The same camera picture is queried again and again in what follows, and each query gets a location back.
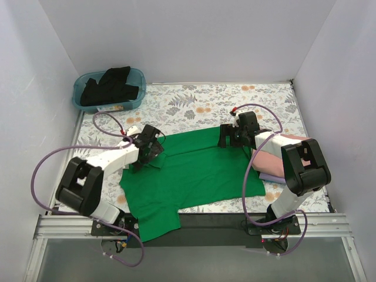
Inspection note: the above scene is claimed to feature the floral table mat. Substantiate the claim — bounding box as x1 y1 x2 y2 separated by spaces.
57 83 330 214

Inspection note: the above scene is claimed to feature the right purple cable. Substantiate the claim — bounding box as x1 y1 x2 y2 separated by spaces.
230 103 309 256

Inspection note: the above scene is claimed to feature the green t shirt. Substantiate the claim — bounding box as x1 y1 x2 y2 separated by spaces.
119 127 249 242

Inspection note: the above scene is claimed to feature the aluminium frame rail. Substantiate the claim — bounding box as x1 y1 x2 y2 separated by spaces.
24 213 365 281

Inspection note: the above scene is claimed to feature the teal plastic bin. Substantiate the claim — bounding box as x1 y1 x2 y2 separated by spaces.
72 68 146 114

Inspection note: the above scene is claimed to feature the folded lilac t shirt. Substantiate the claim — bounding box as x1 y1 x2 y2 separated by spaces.
259 173 286 184

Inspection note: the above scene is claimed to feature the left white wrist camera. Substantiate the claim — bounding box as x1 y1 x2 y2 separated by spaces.
123 126 142 137

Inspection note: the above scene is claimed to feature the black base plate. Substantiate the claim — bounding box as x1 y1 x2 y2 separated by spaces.
90 213 302 256

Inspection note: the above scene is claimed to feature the black t shirt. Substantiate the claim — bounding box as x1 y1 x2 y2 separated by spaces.
80 66 139 106

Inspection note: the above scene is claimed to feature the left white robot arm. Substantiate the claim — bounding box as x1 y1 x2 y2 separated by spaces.
55 125 164 224

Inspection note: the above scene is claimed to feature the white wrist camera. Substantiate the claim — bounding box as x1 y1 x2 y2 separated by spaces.
230 107 240 127
123 126 142 137

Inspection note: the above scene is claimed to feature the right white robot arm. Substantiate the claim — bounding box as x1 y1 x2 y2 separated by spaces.
217 108 331 227

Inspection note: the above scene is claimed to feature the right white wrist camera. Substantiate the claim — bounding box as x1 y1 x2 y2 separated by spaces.
230 107 240 127

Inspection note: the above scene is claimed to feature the folded pink t shirt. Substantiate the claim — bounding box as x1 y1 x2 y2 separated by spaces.
251 134 312 180

